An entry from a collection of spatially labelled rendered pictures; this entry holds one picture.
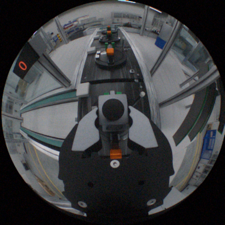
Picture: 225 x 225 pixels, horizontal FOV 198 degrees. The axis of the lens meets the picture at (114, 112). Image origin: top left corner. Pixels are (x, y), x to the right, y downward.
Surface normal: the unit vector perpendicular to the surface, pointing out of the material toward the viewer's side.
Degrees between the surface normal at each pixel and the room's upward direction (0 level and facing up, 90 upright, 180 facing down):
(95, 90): 0
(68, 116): 0
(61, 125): 0
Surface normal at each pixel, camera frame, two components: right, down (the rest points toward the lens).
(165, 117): -0.01, -0.15
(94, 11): 0.22, 0.96
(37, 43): 1.00, -0.06
